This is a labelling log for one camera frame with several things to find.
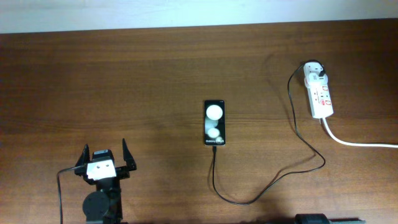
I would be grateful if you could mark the white power strip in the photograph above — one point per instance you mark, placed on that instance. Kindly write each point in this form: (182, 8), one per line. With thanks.
(319, 96)

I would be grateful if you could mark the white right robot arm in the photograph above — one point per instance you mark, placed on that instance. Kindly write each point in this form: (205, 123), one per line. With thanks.
(320, 218)

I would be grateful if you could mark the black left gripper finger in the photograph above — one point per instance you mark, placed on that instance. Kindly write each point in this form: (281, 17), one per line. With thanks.
(127, 156)
(84, 157)

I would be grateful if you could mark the white usb charger adapter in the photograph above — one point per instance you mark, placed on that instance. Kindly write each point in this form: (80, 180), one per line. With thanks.
(315, 78)

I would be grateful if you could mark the black samsung galaxy phone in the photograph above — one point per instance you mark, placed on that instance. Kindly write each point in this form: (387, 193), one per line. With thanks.
(214, 123)

